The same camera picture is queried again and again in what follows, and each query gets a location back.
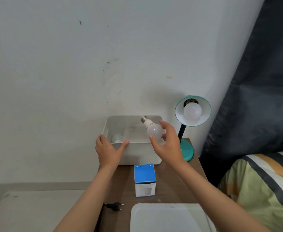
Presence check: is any striped green bedding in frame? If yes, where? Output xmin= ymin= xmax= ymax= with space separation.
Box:
xmin=217 ymin=150 xmax=283 ymax=232

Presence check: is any white light bulb metal base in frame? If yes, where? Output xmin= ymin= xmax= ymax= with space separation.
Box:
xmin=141 ymin=116 xmax=166 ymax=140

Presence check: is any white plastic tray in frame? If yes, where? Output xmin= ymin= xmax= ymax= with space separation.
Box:
xmin=130 ymin=203 xmax=217 ymax=232

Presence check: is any dark grey curtain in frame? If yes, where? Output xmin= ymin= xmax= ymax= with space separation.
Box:
xmin=199 ymin=0 xmax=283 ymax=187

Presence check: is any black power plug with cable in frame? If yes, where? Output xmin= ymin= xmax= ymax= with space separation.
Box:
xmin=97 ymin=202 xmax=123 ymax=232

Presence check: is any white plastic storage bin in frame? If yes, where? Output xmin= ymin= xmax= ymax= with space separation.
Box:
xmin=102 ymin=115 xmax=168 ymax=166

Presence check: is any person's left hand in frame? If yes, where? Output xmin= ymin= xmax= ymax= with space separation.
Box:
xmin=95 ymin=135 xmax=130 ymax=170

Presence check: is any blue and white carton box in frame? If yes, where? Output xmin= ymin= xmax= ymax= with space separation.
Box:
xmin=134 ymin=163 xmax=156 ymax=198

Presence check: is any person's right hand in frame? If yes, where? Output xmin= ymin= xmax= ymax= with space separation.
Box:
xmin=149 ymin=120 xmax=187 ymax=168

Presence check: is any person's left forearm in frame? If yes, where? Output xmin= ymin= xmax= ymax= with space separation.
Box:
xmin=53 ymin=164 xmax=120 ymax=232

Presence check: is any person's right forearm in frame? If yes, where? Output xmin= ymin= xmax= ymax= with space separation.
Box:
xmin=176 ymin=160 xmax=273 ymax=232

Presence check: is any round white lamp bulb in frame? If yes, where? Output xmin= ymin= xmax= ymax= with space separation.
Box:
xmin=183 ymin=103 xmax=202 ymax=120

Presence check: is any teal desk lamp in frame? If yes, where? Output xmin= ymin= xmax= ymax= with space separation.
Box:
xmin=174 ymin=95 xmax=212 ymax=162

